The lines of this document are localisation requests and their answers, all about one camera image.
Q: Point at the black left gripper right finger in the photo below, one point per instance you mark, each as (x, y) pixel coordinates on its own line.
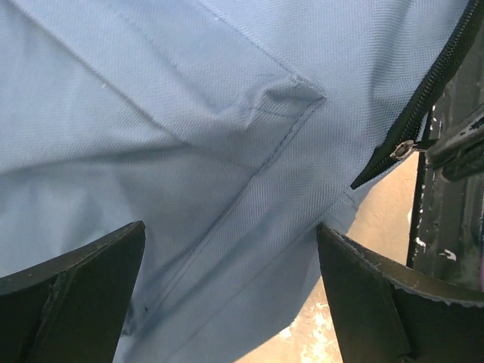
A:
(385, 312)

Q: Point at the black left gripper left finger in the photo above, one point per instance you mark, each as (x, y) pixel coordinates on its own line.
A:
(72, 308)

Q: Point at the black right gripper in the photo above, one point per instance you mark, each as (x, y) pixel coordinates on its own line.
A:
(458, 153)

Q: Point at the blue fabric backpack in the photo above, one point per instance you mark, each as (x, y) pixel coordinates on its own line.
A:
(230, 128)

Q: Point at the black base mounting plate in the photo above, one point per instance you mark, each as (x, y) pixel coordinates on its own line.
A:
(447, 218)

